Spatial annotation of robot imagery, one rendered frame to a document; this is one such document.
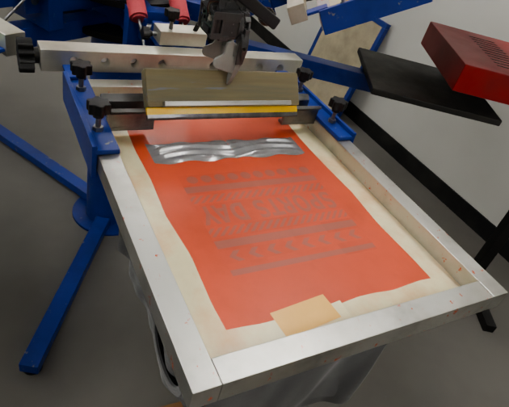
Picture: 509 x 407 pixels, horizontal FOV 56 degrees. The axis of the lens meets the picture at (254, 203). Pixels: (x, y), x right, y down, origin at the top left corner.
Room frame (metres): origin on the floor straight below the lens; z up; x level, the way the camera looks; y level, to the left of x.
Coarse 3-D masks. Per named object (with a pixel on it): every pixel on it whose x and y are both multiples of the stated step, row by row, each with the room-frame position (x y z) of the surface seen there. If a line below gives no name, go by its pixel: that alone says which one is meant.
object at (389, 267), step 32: (224, 128) 0.98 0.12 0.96; (256, 128) 1.03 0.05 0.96; (288, 128) 1.07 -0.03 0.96; (256, 160) 0.89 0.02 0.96; (288, 160) 0.93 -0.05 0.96; (320, 160) 0.97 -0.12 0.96; (352, 256) 0.66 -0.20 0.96; (384, 256) 0.69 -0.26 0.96; (352, 288) 0.58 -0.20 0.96; (384, 288) 0.61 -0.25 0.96
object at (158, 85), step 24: (144, 72) 0.86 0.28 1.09; (168, 72) 0.88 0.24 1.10; (192, 72) 0.91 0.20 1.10; (216, 72) 0.94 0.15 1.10; (240, 72) 0.98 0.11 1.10; (264, 72) 1.01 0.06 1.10; (288, 72) 1.06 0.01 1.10; (144, 96) 0.84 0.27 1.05; (168, 96) 0.85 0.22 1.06; (192, 96) 0.88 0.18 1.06; (216, 96) 0.92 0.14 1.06; (240, 96) 0.95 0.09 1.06; (264, 96) 0.99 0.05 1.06; (288, 96) 1.02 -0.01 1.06
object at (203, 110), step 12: (156, 108) 0.84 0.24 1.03; (168, 108) 0.85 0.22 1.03; (180, 108) 0.87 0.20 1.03; (192, 108) 0.88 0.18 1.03; (204, 108) 0.90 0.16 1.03; (216, 108) 0.91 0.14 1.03; (228, 108) 0.93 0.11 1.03; (240, 108) 0.95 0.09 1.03; (252, 108) 0.97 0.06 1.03; (264, 108) 0.98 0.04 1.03; (276, 108) 1.00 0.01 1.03; (288, 108) 1.02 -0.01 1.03
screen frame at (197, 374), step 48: (336, 144) 1.02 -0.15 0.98; (384, 192) 0.87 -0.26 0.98; (144, 240) 0.52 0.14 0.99; (432, 240) 0.75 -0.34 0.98; (144, 288) 0.45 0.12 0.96; (480, 288) 0.64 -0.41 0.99; (192, 336) 0.38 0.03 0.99; (288, 336) 0.42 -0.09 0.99; (336, 336) 0.44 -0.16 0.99; (384, 336) 0.48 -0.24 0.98; (192, 384) 0.31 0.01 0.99; (240, 384) 0.34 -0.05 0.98
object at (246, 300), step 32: (160, 128) 0.90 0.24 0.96; (192, 128) 0.94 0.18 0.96; (224, 160) 0.85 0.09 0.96; (160, 192) 0.68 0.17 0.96; (192, 224) 0.62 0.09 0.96; (192, 256) 0.55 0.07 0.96; (224, 288) 0.50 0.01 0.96; (256, 288) 0.52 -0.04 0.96; (288, 288) 0.54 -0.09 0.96; (320, 288) 0.56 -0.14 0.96; (224, 320) 0.44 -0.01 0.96; (256, 320) 0.46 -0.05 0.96
